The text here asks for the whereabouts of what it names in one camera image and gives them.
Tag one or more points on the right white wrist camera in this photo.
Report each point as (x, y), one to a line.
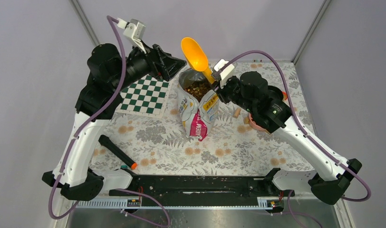
(222, 71)

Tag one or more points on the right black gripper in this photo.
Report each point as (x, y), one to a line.
(221, 92)

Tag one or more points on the floral tablecloth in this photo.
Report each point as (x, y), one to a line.
(161, 146)

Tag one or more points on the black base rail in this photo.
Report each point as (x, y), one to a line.
(205, 191)

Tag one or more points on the yellow plastic scoop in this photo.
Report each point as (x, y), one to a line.
(196, 58)

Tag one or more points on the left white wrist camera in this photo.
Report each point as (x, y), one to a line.
(133, 31)

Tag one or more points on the pink bowl with kibble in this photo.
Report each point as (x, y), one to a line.
(254, 125)

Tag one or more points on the orange red small object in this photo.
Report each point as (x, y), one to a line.
(285, 96)

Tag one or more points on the black empty bowl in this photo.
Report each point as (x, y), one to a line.
(275, 93)

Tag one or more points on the wooden cork cylinder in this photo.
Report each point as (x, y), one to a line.
(237, 113)

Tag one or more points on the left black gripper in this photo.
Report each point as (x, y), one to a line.
(160, 62)

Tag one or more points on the green white chessboard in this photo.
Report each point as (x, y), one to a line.
(145, 97)

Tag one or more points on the cat food bag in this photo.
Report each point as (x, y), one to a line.
(197, 104)

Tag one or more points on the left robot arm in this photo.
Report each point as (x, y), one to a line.
(95, 107)

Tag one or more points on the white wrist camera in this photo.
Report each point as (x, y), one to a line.
(133, 31)
(222, 71)

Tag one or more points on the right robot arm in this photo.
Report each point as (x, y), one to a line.
(332, 173)

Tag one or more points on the black marker orange cap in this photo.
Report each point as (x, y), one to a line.
(106, 142)

